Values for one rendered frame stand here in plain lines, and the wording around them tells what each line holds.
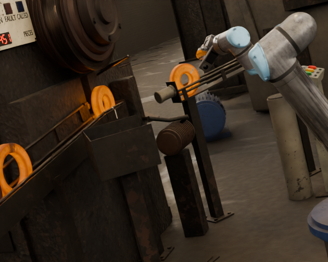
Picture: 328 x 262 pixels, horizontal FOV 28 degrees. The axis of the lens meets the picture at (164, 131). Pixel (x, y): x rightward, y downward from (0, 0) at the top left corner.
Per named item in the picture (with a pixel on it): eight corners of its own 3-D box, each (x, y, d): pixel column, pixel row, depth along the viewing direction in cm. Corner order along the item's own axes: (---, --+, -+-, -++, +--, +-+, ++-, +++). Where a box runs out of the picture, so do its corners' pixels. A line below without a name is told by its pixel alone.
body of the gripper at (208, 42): (218, 44, 295) (232, 39, 284) (212, 61, 293) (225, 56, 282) (205, 36, 293) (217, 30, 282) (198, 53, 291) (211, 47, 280)
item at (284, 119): (287, 201, 320) (263, 100, 310) (291, 193, 331) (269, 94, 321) (311, 199, 315) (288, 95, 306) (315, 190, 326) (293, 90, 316)
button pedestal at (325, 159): (314, 200, 313) (287, 75, 301) (322, 183, 334) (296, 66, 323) (349, 196, 306) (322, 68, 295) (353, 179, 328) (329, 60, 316)
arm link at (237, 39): (242, 52, 266) (227, 34, 264) (227, 59, 277) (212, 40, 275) (256, 38, 269) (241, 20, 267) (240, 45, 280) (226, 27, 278)
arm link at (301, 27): (308, 0, 210) (276, 21, 277) (278, 26, 210) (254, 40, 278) (331, 28, 210) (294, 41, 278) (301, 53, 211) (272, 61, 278)
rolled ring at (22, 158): (-12, 173, 200) (-21, 174, 201) (20, 210, 211) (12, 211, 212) (10, 130, 212) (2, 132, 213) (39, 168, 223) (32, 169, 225)
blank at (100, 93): (86, 94, 267) (93, 93, 266) (100, 80, 280) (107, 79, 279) (99, 128, 272) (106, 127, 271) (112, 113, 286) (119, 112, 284)
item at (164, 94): (156, 104, 307) (152, 92, 306) (171, 96, 311) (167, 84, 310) (163, 103, 302) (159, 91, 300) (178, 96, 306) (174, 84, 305)
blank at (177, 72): (185, 102, 314) (189, 102, 311) (163, 82, 307) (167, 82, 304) (201, 76, 319) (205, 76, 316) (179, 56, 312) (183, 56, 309)
